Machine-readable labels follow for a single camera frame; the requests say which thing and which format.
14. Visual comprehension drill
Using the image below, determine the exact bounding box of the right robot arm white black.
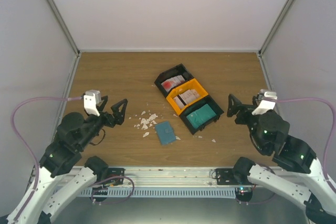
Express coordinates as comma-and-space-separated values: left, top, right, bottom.
227, 91, 335, 223

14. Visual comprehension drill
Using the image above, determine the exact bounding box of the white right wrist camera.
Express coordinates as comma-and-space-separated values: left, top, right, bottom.
251, 89, 277, 116

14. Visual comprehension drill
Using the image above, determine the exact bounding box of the blue leather card holder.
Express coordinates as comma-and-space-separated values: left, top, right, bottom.
155, 121, 176, 145

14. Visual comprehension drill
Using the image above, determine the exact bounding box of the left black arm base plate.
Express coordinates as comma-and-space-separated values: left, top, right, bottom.
94, 167, 125, 187

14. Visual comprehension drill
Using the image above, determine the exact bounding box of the black bin with red cards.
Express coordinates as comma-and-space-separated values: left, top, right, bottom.
154, 64, 194, 98

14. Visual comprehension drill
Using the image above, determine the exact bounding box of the white card stack orange bin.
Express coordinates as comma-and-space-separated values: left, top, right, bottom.
173, 89, 200, 109

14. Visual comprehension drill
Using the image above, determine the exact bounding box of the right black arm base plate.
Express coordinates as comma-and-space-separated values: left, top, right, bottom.
211, 168, 252, 186

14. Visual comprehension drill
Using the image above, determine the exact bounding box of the red dot card stack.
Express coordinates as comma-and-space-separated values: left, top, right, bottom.
161, 75, 185, 92

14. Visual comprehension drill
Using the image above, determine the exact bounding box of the grey slotted cable duct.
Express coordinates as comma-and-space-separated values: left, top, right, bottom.
94, 187, 236, 199

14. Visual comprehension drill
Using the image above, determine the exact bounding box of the orange plastic bin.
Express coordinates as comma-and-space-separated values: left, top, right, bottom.
166, 78, 208, 115

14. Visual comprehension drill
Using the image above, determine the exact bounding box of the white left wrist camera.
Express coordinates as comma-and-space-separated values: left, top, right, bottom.
83, 90, 102, 116

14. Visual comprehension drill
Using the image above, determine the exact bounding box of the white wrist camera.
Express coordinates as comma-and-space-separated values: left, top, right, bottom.
251, 89, 277, 116
83, 90, 102, 116

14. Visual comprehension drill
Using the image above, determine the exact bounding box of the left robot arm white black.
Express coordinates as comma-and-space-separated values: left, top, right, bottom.
1, 90, 128, 223

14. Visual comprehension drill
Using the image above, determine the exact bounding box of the aluminium front rail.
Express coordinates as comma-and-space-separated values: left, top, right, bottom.
28, 165, 313, 187

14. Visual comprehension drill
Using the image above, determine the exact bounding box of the black bin with green cards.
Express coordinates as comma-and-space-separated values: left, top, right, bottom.
179, 95, 224, 135

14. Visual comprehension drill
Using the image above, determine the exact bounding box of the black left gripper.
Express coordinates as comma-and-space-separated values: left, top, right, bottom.
78, 95, 128, 149

